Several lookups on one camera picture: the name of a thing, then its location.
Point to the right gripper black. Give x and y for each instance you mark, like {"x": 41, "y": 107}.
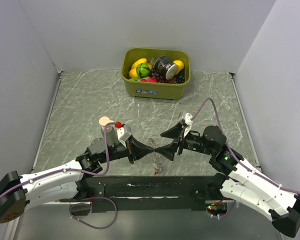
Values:
{"x": 176, "y": 132}

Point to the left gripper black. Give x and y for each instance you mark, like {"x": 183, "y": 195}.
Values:
{"x": 136, "y": 149}

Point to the large keyring with small rings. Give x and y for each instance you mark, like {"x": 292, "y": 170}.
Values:
{"x": 158, "y": 168}

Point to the olive green plastic bin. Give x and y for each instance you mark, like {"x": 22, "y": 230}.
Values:
{"x": 168, "y": 91}

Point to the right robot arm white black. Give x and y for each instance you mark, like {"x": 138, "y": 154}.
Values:
{"x": 237, "y": 179}

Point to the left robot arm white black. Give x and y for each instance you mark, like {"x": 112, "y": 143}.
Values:
{"x": 22, "y": 192}

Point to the grey bottle with beige cap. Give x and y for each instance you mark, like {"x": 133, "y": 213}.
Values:
{"x": 109, "y": 131}

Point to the dark grapes bunch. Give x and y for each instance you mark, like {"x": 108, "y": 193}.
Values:
{"x": 177, "y": 79}

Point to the red toy fruit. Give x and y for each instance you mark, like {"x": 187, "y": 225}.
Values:
{"x": 148, "y": 80}

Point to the yellow toy lemon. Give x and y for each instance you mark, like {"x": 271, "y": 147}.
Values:
{"x": 179, "y": 64}

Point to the black paper cup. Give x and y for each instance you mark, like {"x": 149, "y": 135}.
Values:
{"x": 165, "y": 67}

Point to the green watermelon toy ball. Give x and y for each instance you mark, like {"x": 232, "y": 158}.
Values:
{"x": 143, "y": 70}

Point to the yellow toy mango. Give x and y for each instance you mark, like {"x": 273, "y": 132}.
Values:
{"x": 139, "y": 61}

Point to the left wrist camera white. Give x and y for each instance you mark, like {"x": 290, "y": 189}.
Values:
{"x": 123, "y": 132}

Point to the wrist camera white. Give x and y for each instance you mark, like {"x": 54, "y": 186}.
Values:
{"x": 123, "y": 132}
{"x": 186, "y": 121}

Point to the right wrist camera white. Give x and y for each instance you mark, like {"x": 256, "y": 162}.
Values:
{"x": 186, "y": 121}

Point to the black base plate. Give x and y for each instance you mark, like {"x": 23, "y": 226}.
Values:
{"x": 138, "y": 193}

